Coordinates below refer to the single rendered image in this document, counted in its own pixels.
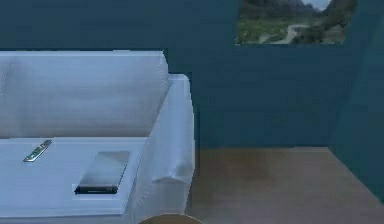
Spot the white sofa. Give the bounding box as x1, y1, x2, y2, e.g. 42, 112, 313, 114
0, 49, 196, 224

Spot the framed landscape picture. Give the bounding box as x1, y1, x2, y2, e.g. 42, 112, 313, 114
235, 0, 358, 46

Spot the grey remote control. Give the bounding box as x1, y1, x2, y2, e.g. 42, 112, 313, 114
22, 139, 53, 163

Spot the grey closed laptop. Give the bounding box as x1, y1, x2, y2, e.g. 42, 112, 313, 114
73, 150, 131, 195

